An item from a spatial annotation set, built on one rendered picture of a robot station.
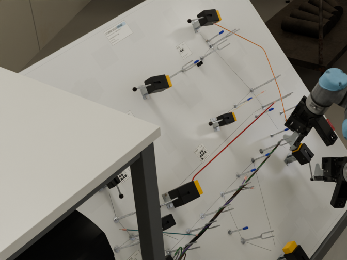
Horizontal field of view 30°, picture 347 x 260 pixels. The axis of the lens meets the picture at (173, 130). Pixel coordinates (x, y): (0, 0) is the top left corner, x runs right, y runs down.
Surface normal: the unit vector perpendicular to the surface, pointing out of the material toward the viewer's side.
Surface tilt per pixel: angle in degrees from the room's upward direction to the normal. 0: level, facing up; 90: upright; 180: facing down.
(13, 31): 90
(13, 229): 0
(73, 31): 0
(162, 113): 50
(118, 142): 0
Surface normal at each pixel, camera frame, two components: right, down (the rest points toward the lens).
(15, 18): 0.95, 0.12
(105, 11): -0.07, -0.82
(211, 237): 0.57, -0.29
